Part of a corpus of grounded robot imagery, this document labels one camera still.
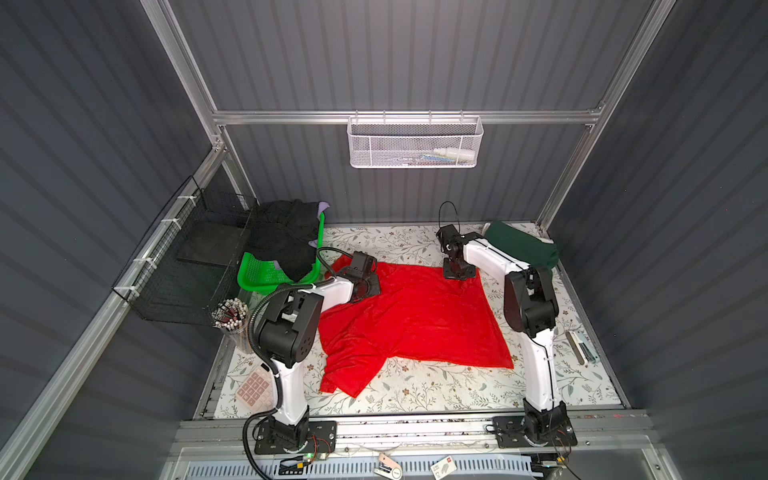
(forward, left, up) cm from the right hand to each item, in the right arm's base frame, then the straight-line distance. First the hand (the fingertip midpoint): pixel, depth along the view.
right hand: (460, 276), depth 102 cm
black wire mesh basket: (-16, +74, +28) cm, 81 cm away
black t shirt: (+15, +63, +8) cm, 65 cm away
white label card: (-54, +12, -1) cm, 55 cm away
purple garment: (+25, +51, +10) cm, 57 cm away
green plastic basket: (+1, +70, 0) cm, 70 cm away
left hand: (-3, +30, 0) cm, 31 cm away
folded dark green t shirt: (+12, -28, 0) cm, 31 cm away
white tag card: (-54, +24, +1) cm, 59 cm away
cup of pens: (-24, +64, +17) cm, 71 cm away
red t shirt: (-13, +15, -3) cm, 20 cm away
